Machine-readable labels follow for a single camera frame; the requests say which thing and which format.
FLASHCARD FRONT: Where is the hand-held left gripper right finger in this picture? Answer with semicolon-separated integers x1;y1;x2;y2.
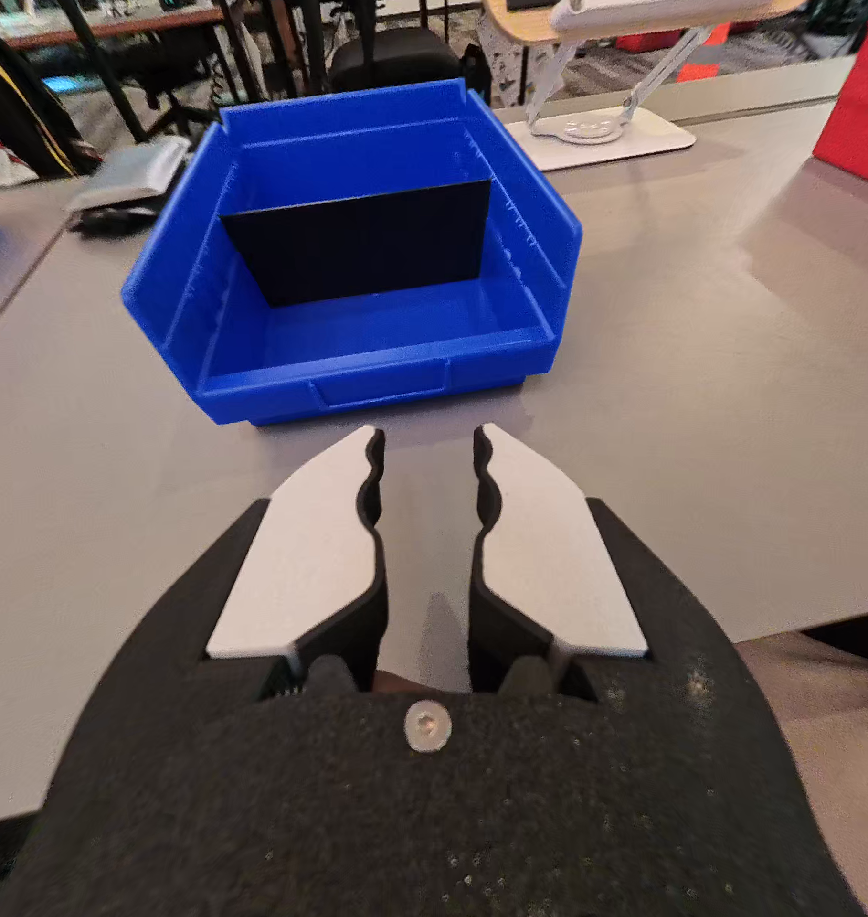
470;423;650;694

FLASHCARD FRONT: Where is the blue plastic bin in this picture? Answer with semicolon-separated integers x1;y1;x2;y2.
121;77;584;427

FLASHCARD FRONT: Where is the orange traffic cone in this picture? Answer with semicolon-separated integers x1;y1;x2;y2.
674;21;732;83

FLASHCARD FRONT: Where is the black yellow-striped jacket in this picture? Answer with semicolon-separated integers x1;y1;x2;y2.
0;14;102;180

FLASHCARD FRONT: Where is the grey pouch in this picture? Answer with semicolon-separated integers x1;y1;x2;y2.
67;136;191;234

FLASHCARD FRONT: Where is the white tablet stand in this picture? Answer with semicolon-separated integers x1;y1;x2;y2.
506;25;696;173

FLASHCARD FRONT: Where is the red plastic bin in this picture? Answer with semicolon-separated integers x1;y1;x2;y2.
812;14;868;194

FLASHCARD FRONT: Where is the black office chair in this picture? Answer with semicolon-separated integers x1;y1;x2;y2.
330;29;464;94

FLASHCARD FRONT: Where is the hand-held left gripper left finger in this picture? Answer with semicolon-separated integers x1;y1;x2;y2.
205;424;391;694

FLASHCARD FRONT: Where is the black divider of blue bin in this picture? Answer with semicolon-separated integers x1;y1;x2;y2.
221;179;492;309

